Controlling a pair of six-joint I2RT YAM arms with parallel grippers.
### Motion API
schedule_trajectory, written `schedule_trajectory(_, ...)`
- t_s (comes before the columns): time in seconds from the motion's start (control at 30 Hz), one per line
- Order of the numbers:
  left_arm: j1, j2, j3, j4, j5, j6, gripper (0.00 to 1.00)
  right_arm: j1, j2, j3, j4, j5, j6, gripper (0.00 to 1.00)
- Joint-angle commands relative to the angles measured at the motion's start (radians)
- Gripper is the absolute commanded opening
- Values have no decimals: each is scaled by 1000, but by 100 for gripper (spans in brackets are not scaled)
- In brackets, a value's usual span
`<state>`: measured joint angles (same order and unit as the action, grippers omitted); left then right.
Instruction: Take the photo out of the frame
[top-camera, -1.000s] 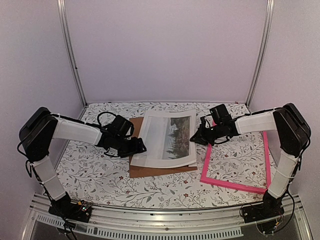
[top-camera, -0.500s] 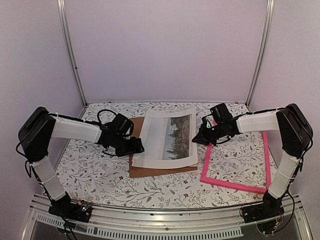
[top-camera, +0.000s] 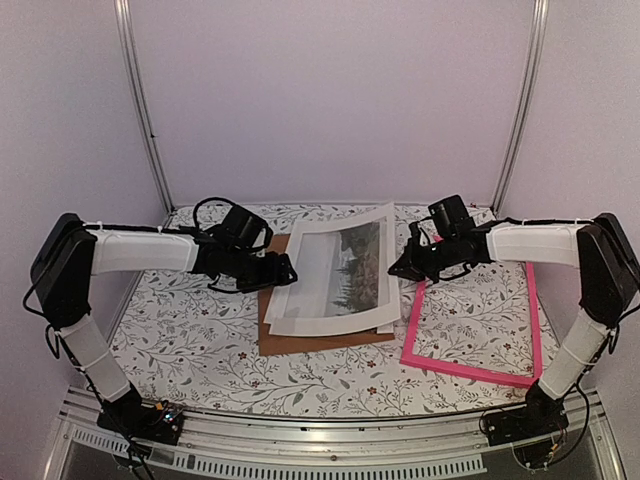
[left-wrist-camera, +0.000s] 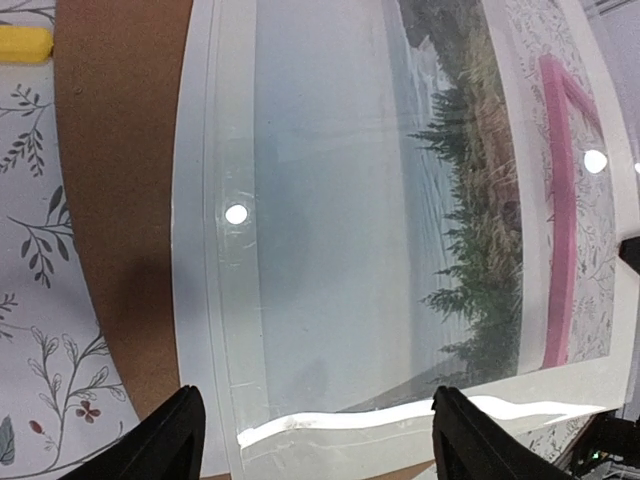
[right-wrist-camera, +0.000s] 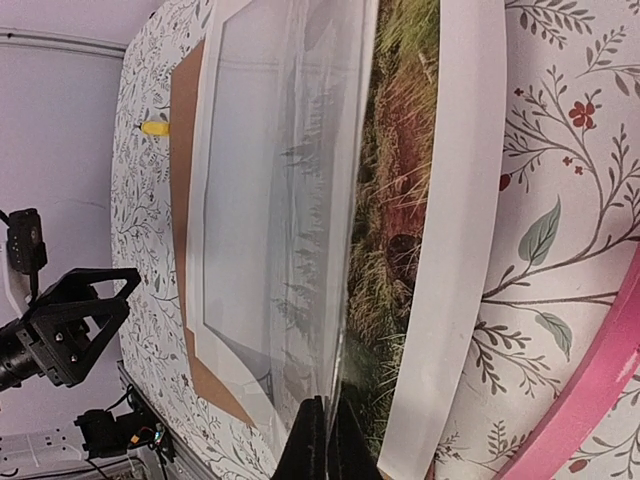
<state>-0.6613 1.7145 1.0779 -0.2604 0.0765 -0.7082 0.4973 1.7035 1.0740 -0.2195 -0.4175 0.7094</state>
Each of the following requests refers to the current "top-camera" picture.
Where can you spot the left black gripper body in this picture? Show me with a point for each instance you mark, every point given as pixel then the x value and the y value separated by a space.
pixel 254 275

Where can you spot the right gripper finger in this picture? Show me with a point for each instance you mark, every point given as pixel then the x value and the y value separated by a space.
pixel 412 273
pixel 405 259

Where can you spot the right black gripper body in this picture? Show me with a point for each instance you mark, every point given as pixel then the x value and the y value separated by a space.
pixel 443 255

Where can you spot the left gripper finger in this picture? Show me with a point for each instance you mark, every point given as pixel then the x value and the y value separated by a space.
pixel 283 262
pixel 286 278

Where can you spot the white passe-partout mat board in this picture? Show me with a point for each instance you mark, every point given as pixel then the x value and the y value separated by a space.
pixel 340 309

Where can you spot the landscape photo with white mat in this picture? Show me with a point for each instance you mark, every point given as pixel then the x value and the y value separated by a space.
pixel 358 247

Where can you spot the brown frame backing board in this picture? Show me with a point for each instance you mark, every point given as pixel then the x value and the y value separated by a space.
pixel 272 345

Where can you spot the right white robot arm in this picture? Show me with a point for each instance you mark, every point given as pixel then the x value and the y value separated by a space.
pixel 597 250

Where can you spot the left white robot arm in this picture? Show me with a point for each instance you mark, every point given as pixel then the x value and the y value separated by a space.
pixel 75 251

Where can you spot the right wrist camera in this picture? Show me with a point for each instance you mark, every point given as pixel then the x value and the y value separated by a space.
pixel 418 235

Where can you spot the aluminium front rail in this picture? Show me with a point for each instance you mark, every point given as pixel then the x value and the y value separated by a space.
pixel 223 445

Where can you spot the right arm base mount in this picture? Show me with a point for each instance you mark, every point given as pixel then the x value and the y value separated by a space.
pixel 525 422

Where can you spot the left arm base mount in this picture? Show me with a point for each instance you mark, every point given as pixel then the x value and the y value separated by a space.
pixel 161 423

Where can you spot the right aluminium corner post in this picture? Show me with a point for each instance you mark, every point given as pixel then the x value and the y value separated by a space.
pixel 531 68

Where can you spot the aluminium corner post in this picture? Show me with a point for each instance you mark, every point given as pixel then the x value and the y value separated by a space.
pixel 133 71
pixel 531 68

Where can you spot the left aluminium corner post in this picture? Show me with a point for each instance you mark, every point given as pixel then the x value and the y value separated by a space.
pixel 133 71

